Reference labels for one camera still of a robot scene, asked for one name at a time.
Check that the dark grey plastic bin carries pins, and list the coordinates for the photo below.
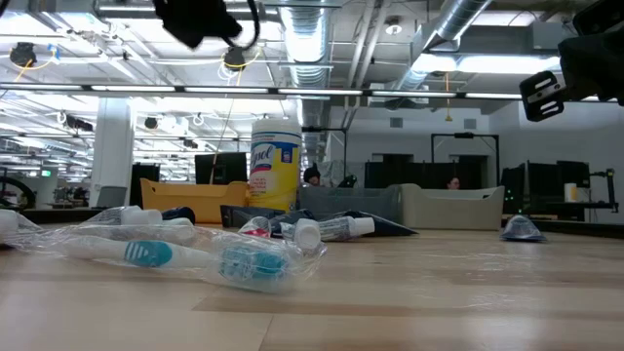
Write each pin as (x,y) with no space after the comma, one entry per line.
(351,200)

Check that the black robot stand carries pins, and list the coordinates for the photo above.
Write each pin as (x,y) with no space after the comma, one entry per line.
(610,190)

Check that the blue white toothbrush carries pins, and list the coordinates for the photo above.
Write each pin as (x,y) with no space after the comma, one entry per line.
(146,253)

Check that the black monitor bank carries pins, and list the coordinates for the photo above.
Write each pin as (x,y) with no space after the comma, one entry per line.
(546,185)

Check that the black ceiling camera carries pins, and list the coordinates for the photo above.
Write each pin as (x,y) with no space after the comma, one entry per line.
(23,53)
(234,58)

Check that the black cabinet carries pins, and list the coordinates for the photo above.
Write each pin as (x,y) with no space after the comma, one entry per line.
(144,183)

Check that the light grey plastic bin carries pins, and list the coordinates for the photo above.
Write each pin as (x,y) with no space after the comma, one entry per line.
(453,209)

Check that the orange plastic bin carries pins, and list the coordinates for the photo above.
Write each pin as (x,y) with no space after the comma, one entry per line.
(205,200)

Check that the white building pillar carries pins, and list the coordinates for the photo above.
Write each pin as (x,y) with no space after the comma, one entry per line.
(112,146)

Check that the person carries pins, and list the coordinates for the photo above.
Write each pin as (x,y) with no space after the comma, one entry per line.
(453,183)
(312,174)

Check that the black monitor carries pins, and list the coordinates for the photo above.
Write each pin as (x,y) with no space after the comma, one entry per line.
(222,168)

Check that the yellow Lysol wipes canister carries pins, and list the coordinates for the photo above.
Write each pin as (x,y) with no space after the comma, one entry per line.
(275,166)

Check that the black partition wall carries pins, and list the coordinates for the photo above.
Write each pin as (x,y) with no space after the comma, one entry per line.
(390,173)

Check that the smooth silver ventilation duct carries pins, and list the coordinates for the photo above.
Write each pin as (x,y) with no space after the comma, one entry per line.
(458,14)

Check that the long ceiling light strip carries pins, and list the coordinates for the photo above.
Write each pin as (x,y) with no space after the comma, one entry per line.
(317,91)

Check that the ribbed silver ventilation duct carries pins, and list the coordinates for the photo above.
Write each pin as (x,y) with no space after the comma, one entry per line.
(307,39)

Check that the grey laptop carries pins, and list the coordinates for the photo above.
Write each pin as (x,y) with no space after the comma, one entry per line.
(112,196)

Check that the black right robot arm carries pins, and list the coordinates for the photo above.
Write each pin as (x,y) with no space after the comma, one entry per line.
(602,14)

